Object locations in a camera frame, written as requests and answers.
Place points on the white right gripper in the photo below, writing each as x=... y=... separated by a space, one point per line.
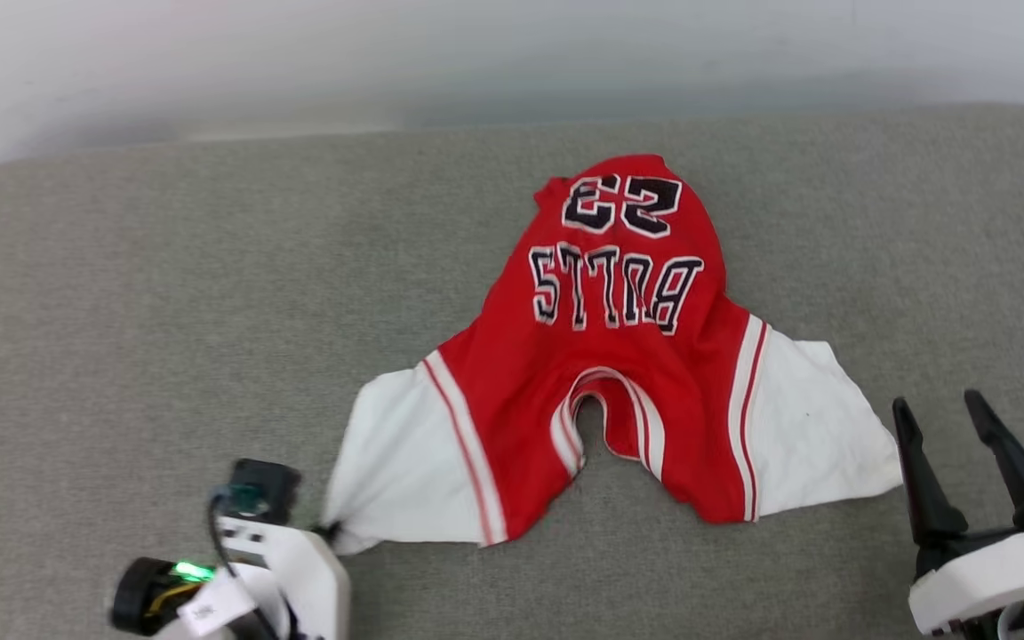
x=983 y=578

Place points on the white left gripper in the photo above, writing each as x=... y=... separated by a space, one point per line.
x=308 y=578

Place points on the red white basketball jersey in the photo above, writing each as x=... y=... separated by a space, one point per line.
x=619 y=373

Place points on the white paper label tag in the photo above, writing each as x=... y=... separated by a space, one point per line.
x=214 y=609

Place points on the grey fabric sofa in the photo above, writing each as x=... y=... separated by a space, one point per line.
x=165 y=311

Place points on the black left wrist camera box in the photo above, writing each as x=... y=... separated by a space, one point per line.
x=270 y=482

